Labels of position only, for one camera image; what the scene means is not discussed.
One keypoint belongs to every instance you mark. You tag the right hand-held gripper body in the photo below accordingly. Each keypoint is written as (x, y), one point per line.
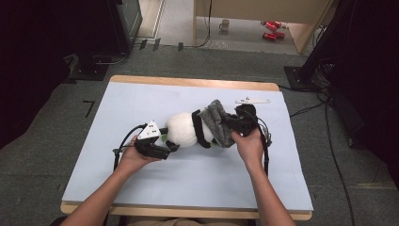
(246, 121)

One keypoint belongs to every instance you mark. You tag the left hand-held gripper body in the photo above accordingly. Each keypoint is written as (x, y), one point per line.
(150, 146)

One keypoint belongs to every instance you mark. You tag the grey fuzzy cloth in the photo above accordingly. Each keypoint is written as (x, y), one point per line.
(216, 122)

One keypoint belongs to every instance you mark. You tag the panda plush toy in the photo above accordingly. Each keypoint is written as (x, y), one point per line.
(183, 130)

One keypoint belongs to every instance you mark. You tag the person's left hand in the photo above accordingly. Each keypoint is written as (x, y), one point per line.
(135, 160)

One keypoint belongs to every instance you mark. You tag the person's right hand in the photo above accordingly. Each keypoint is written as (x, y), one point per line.
(251, 149)

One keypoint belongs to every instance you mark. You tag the wooden table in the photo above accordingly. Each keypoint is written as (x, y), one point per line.
(219, 83)

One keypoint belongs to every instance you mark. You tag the black stand base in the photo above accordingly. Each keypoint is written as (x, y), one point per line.
(296, 78)
(89, 70)

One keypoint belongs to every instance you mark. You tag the black tape strip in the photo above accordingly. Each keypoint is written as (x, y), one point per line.
(156, 44)
(143, 44)
(180, 46)

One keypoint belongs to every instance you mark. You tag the red can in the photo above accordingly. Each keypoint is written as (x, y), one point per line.
(270, 26)
(278, 24)
(269, 36)
(280, 35)

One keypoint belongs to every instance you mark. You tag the beige mug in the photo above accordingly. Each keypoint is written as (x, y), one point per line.
(224, 25)

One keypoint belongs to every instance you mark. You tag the light wooden shelf unit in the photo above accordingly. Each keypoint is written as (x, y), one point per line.
(260, 9)

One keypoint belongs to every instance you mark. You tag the black cabinet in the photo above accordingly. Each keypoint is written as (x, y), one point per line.
(124, 25)

